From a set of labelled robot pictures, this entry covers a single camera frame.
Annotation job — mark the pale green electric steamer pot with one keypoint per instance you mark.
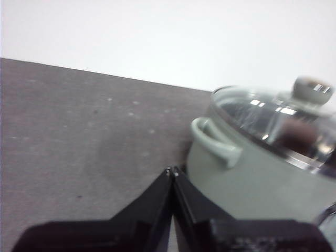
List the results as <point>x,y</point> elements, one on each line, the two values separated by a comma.
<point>262,183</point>

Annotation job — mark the glass lid with green knob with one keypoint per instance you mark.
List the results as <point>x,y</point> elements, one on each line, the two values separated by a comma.
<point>249,118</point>

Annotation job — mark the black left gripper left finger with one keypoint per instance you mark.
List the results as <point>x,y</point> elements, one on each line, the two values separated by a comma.
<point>110,236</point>

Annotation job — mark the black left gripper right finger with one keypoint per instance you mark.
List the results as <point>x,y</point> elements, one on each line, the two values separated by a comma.
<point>223,236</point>

